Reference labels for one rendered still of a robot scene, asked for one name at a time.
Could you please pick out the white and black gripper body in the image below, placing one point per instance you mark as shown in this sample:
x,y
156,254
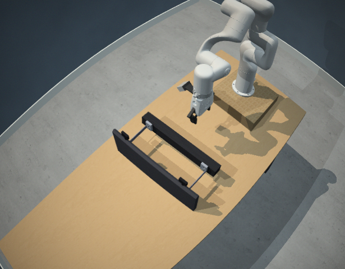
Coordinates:
x,y
201,105

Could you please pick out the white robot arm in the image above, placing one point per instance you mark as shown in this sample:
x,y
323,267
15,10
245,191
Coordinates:
x,y
246,16

